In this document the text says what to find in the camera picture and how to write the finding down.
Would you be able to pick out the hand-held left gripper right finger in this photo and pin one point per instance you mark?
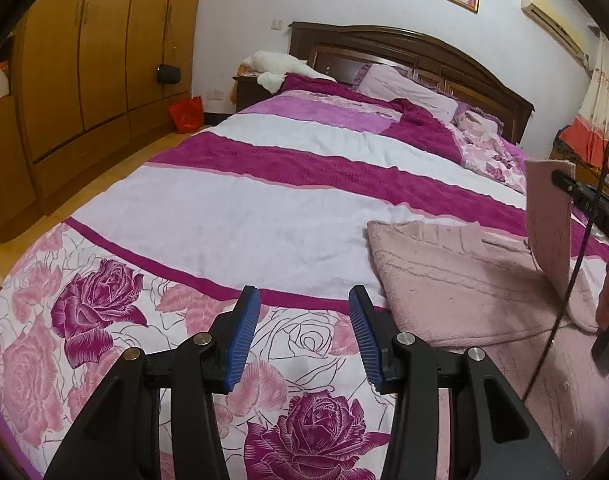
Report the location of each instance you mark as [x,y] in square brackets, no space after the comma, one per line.
[364,340]

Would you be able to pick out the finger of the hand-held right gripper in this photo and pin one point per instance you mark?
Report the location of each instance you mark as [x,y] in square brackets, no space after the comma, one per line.
[582,195]

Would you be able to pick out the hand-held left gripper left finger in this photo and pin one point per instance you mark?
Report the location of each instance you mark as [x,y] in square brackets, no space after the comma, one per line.
[242,332]

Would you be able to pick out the pink knitted sweater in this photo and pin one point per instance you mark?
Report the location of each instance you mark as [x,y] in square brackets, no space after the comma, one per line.
[459,285]

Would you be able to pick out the cream and orange curtain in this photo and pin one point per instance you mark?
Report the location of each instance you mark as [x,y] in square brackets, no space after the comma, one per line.
[602,110]

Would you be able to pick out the purple floral quilt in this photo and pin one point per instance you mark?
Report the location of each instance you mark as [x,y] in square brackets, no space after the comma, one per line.
[494,160]

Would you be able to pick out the ruffled lilac pillow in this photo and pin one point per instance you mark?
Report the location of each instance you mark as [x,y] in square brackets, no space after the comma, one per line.
[477,120]

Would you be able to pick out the bed with floral striped cover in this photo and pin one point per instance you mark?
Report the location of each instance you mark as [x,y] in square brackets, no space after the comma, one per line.
[234,200]

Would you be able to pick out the dark wooden headboard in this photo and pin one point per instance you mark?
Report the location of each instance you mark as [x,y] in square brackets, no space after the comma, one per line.
[434,55]

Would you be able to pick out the light purple pillow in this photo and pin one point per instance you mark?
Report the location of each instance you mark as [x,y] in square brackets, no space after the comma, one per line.
[404,90]

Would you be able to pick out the red bag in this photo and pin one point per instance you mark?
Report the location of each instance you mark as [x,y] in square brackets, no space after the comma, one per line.
[186,115]

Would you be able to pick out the dark wooden nightstand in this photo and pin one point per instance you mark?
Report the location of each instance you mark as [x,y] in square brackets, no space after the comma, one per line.
[247,94]

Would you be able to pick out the black hanging pouch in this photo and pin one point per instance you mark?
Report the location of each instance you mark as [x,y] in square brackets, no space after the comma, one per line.
[168,74]

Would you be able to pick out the white cloth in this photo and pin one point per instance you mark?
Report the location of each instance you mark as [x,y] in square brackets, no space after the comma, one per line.
[279,62]

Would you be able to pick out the wooden wardrobe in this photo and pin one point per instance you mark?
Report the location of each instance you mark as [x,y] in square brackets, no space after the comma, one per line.
[109,60]

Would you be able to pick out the wall air conditioner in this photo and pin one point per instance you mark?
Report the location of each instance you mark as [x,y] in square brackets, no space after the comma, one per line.
[552,15]

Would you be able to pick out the wall socket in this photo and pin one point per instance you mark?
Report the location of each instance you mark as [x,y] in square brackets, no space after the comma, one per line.
[216,94]

